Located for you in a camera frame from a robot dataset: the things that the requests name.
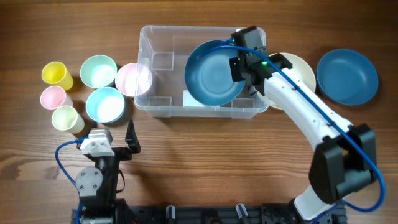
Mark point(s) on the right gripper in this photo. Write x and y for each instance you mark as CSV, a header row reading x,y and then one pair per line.
x,y
237,65

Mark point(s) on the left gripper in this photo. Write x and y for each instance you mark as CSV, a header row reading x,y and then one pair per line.
x,y
125,153

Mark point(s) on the light blue bowl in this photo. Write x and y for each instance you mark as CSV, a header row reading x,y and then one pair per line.
x,y
105,105

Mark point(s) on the dark blue plate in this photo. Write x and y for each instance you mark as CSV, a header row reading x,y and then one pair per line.
x,y
208,75
347,77

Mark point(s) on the cream plate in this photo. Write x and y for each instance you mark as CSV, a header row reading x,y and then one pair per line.
x,y
303,70

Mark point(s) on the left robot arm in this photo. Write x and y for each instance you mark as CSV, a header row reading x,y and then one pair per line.
x,y
97,185

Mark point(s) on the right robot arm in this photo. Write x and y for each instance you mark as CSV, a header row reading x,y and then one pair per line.
x,y
344,159

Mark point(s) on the pink bowl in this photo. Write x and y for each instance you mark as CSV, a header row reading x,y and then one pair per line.
x,y
133,79

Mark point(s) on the cream cup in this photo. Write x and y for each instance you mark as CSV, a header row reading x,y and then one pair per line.
x,y
66,118

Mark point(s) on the mint green bowl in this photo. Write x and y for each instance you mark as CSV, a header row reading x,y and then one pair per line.
x,y
98,71

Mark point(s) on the pink cup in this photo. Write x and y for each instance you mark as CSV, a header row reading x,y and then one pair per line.
x,y
54,97

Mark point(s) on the clear plastic storage bin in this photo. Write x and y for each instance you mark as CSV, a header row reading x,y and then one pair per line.
x,y
165,51

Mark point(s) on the yellow cup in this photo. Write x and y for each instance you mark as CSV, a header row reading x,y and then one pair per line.
x,y
56,73

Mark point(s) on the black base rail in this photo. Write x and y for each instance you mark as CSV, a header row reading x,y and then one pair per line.
x,y
262,214

